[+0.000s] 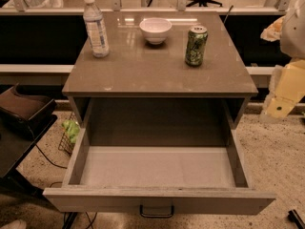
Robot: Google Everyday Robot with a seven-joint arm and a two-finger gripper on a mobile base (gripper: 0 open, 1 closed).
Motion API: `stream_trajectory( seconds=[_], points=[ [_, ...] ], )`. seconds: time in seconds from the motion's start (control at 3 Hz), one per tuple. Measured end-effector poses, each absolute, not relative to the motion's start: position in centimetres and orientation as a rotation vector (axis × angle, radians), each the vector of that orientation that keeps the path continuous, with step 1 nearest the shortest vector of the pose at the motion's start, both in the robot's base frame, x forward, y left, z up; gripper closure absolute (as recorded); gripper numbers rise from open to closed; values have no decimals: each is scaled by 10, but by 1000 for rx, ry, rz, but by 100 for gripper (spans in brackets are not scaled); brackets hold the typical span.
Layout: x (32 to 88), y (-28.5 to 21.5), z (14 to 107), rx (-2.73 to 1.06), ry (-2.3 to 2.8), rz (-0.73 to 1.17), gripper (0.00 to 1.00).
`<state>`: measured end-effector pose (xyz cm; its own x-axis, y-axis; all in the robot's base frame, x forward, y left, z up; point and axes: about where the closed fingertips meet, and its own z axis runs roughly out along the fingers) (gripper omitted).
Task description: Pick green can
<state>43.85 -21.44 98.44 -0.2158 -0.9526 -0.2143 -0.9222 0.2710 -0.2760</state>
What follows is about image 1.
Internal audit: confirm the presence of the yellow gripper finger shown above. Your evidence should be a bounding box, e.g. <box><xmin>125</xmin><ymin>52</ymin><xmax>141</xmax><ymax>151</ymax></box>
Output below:
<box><xmin>262</xmin><ymin>96</ymin><xmax>296</xmax><ymax>118</ymax></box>

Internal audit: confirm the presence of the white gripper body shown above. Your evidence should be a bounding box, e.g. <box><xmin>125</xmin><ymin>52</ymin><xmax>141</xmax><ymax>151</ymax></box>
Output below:
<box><xmin>271</xmin><ymin>59</ymin><xmax>305</xmax><ymax>104</ymax></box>

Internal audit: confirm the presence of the green soda can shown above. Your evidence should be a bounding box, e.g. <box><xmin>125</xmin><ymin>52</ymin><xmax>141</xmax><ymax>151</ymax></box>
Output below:
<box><xmin>185</xmin><ymin>25</ymin><xmax>208</xmax><ymax>67</ymax></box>

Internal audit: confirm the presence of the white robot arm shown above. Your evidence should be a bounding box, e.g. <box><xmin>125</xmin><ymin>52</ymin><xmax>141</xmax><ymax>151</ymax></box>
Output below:
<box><xmin>260</xmin><ymin>2</ymin><xmax>305</xmax><ymax>121</ymax></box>

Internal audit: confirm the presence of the black object floor corner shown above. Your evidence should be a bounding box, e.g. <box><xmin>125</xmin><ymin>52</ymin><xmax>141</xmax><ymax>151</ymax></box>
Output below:
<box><xmin>288</xmin><ymin>210</ymin><xmax>305</xmax><ymax>229</ymax></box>

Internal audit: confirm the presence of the grey cabinet with top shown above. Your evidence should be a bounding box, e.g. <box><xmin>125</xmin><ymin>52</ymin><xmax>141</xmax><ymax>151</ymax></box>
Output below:
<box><xmin>63</xmin><ymin>11</ymin><xmax>257</xmax><ymax>147</ymax></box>

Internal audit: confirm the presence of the white ceramic bowl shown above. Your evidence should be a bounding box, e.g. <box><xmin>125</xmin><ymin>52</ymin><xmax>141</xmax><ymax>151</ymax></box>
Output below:
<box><xmin>139</xmin><ymin>17</ymin><xmax>172</xmax><ymax>45</ymax></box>

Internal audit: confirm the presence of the open grey drawer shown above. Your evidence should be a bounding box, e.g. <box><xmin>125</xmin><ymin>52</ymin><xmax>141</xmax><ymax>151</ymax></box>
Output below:
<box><xmin>44</xmin><ymin>127</ymin><xmax>275</xmax><ymax>215</ymax></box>

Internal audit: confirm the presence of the clear plastic water bottle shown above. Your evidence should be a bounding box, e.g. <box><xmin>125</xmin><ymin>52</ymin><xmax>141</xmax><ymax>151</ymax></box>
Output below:
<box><xmin>83</xmin><ymin>0</ymin><xmax>110</xmax><ymax>57</ymax></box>

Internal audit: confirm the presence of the black drawer handle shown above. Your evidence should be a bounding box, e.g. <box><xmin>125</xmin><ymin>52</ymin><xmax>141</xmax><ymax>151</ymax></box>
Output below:
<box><xmin>139</xmin><ymin>205</ymin><xmax>174</xmax><ymax>219</ymax></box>

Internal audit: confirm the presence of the wire basket with green items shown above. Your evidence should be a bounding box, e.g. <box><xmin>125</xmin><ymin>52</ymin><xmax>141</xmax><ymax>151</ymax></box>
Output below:
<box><xmin>58</xmin><ymin>113</ymin><xmax>80</xmax><ymax>156</ymax></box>

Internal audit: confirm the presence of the black cable on floor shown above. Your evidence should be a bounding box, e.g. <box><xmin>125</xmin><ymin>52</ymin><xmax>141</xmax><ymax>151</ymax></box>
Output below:
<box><xmin>28</xmin><ymin>124</ymin><xmax>98</xmax><ymax>229</ymax></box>

